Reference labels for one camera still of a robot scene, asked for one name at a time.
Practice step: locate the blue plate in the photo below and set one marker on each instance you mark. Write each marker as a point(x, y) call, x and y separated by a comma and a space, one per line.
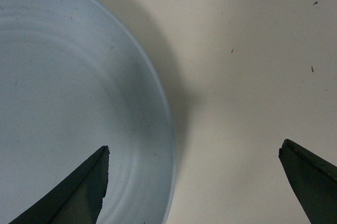
point(73, 79)

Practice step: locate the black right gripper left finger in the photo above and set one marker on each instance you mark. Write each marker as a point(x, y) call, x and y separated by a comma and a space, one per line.
point(76, 199)

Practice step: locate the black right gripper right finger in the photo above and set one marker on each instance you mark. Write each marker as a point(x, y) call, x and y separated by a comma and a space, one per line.
point(312, 179)

